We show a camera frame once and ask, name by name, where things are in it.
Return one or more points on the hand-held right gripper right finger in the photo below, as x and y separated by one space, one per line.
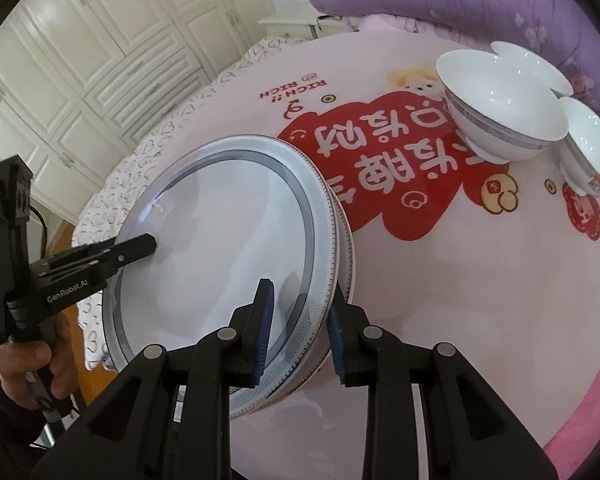
336 345

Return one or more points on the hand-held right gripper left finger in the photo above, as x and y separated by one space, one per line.
262 330

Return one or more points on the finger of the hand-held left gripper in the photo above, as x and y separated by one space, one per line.
130 252
92 247

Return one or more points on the white plate with grey rim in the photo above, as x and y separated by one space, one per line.
205 260
345 255

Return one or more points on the white bowl with grey band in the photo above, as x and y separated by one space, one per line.
500 100
595 145
535 65

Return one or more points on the person's left hand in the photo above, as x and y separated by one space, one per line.
35 375

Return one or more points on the round pink printed table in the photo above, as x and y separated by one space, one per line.
430 285

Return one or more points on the cream wardrobe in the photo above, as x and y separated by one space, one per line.
105 35

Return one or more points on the cream nightstand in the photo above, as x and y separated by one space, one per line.
290 20

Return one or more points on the purple floral quilt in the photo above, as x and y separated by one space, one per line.
455 0

